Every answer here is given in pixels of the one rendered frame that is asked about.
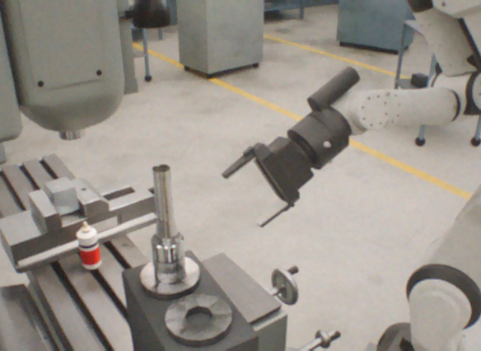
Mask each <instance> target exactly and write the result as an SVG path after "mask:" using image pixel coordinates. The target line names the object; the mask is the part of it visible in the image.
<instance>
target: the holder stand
mask: <svg viewBox="0 0 481 351"><path fill-rule="evenodd" d="M184 254H185V261H186V276H185V277H184V278H183V279H182V280H181V281H179V282H178V283H172V284H166V283H161V282H159V281H157V280H156V277H155V271H154V268H153V263H152V261H151V262H149V263H145V264H141V265H138V266H135V267H132V268H130V269H126V270H123V271H122V278H123V284H124V295H125V301H126V307H127V313H128V323H129V329H130V334H131V338H132V341H133V351H259V335H258V334H257V333H256V331H255V330H254V328H253V327H252V326H251V325H250V323H249V322H248V321H247V320H246V319H245V318H244V317H243V315H241V313H240V312H239V310H238V309H237V308H236V306H235V305H234V304H233V303H232V301H231V300H230V298H229V297H228V296H227V295H226V294H225V293H224V291H223V290H222V289H221V287H220V286H219V285H218V284H217V282H216V281H215V279H214V278H213V277H212V275H211V274H210V273H209V272H208V271H207V270H206V268H205V267H204V266H203V264H202V263H201V262H200V260H199V259H198V258H197V256H196V255H195V254H194V253H193V251H192V250H187V251H185V252H184Z"/></svg>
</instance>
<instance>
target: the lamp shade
mask: <svg viewBox="0 0 481 351"><path fill-rule="evenodd" d="M135 9H136V10H137V11H138V18H133V19H132V22H133V26H134V27H137V28H144V29H153V28H162V27H167V26H170V25H171V23H170V8H169V5H168V4H167V1H166V0H134V2H133V10H135Z"/></svg>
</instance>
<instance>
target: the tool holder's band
mask: <svg viewBox="0 0 481 351"><path fill-rule="evenodd" d="M183 244H184V238H183V235H182V234H181V233H180V232H177V234H176V235H175V239H174V240H173V241H170V242H162V241H160V240H159V237H157V236H156V233H154V234H153V235H152V237H151V247H152V249H153V250H154V251H156V252H159V253H163V254H167V253H172V252H175V251H178V250H179V249H180V248H181V247H182V246H183Z"/></svg>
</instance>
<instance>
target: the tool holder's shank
mask: <svg viewBox="0 0 481 351"><path fill-rule="evenodd" d="M152 177H153V186H154V195H155V204H156V231H155V233H156V236H157V237H159V240H160V241H162V242H170V241H173V240H174V239H175V235H176V234H177V232H178V231H177V227H176V223H175V217H174V210H173V199H172V188H171V177H170V167H169V166H168V165H165V164H160V165H159V166H154V167H153V168H152Z"/></svg>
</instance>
